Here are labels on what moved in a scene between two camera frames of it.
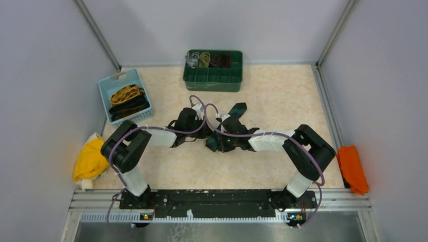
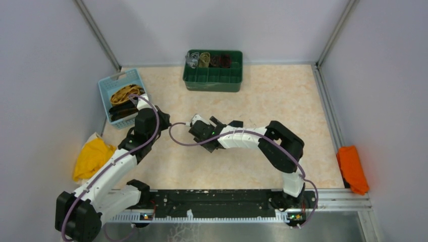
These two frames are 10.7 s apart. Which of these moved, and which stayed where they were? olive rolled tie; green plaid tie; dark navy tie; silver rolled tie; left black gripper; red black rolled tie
Moved: left black gripper; green plaid tie
Stayed: silver rolled tie; red black rolled tie; dark navy tie; olive rolled tie
